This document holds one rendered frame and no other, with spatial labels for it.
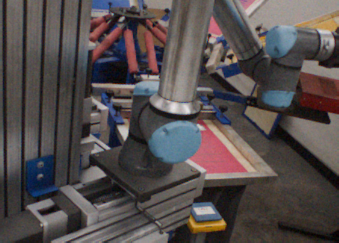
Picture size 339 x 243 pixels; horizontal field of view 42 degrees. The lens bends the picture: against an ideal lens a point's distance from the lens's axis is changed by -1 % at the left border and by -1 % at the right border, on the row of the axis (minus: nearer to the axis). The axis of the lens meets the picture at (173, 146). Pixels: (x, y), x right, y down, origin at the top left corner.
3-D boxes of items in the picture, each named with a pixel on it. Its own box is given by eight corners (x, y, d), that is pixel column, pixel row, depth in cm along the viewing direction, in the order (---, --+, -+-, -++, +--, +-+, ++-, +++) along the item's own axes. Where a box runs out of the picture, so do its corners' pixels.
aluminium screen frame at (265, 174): (275, 182, 188) (278, 175, 186) (144, 190, 166) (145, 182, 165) (204, 107, 252) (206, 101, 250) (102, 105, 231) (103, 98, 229)
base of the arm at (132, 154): (142, 183, 113) (147, 148, 109) (107, 157, 122) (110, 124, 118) (183, 168, 123) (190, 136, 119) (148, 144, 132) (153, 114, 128)
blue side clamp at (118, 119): (122, 134, 208) (125, 120, 205) (113, 134, 206) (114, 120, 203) (110, 107, 232) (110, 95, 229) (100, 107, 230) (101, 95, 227)
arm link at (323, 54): (305, 26, 107) (326, 30, 100) (320, 28, 109) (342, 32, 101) (299, 57, 109) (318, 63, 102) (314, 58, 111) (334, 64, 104)
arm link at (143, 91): (165, 121, 125) (172, 75, 119) (180, 144, 114) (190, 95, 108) (123, 120, 121) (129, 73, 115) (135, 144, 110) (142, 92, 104)
